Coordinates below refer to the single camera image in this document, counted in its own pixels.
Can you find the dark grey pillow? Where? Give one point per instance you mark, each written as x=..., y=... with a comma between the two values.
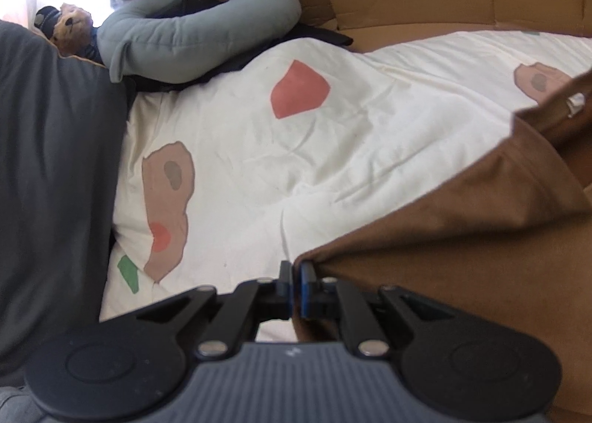
x=62, y=125

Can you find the brown printed t-shirt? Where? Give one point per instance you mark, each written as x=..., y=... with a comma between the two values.
x=508, y=239

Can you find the small teddy bear toy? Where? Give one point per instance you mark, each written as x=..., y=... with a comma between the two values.
x=71, y=29

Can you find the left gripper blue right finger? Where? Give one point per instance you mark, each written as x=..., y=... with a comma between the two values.
x=341, y=303

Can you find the grey neck pillow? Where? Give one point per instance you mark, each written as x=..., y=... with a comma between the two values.
x=182, y=48

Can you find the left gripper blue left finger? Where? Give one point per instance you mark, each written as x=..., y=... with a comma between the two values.
x=242, y=312

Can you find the cream bear print bedsheet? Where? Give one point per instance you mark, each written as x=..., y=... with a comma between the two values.
x=221, y=182

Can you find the grey denim garment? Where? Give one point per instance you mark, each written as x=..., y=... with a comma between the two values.
x=17, y=406

